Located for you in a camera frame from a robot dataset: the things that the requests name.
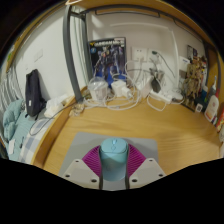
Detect white power adapter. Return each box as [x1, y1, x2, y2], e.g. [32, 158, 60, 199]
[135, 76, 154, 98]

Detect gold robot figure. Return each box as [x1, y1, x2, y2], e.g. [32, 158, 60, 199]
[181, 54, 208, 111]

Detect white charging cable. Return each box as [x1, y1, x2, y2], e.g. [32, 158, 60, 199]
[83, 68, 148, 112]

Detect light blue computer mouse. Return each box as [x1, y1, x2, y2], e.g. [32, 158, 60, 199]
[98, 137, 130, 182]

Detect clear plastic cup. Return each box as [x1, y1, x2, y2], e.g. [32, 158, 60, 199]
[87, 76, 110, 102]

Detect black bag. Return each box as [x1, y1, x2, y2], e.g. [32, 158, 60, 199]
[25, 69, 47, 120]

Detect teal pillow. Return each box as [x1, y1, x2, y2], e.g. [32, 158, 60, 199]
[2, 99, 24, 141]

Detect blue spray bottle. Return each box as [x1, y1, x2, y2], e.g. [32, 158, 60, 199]
[205, 75, 218, 101]

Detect white charger block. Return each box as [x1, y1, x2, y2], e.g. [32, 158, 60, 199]
[110, 79, 129, 98]

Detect white pump lotion bottle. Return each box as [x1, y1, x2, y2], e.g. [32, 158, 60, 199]
[203, 85, 221, 124]

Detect white desk lamp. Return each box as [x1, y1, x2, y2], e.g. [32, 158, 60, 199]
[119, 21, 185, 102]

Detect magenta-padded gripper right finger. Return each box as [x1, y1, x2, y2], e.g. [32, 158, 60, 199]
[124, 145, 168, 190]

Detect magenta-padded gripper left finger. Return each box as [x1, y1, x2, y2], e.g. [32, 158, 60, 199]
[61, 145, 104, 190]

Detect white power strip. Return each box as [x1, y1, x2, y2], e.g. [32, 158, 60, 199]
[149, 89, 174, 105]

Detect blue model kit box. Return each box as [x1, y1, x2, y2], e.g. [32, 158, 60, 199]
[88, 36, 128, 84]

